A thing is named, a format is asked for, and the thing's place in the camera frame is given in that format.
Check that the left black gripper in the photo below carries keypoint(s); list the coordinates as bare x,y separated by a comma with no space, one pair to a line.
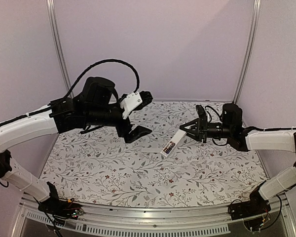
134,135

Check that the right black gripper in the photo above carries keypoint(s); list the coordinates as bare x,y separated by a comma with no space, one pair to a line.
202,127

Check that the white remote control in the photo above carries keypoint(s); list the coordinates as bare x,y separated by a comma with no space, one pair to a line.
177,138

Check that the black battery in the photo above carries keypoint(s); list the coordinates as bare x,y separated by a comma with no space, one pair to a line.
165,149

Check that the gold battery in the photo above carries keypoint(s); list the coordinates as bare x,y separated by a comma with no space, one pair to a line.
170,147

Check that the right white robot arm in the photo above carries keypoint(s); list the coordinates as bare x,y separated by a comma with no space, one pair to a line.
247,139

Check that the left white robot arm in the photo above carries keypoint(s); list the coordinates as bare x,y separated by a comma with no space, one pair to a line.
98,105

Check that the floral table mat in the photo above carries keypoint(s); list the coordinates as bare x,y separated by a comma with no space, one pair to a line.
99,167

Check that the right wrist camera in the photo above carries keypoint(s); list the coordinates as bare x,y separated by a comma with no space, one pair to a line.
202,114

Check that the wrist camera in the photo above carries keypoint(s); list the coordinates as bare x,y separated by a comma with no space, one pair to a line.
135,101
202,114

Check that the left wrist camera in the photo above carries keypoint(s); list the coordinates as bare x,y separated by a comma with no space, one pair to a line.
135,101

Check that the front aluminium rail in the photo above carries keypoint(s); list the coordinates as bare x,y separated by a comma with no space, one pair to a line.
202,221

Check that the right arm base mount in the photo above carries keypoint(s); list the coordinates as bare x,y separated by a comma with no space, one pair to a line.
244,209

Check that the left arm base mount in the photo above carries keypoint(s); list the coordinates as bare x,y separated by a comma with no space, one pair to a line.
65,209

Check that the right aluminium frame post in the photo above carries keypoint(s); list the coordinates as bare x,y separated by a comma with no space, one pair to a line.
248,51

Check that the aluminium frame post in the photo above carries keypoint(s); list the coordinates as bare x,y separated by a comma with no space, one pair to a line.
57,42
248,51

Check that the left aluminium frame post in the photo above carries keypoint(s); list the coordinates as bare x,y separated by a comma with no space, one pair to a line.
57,42

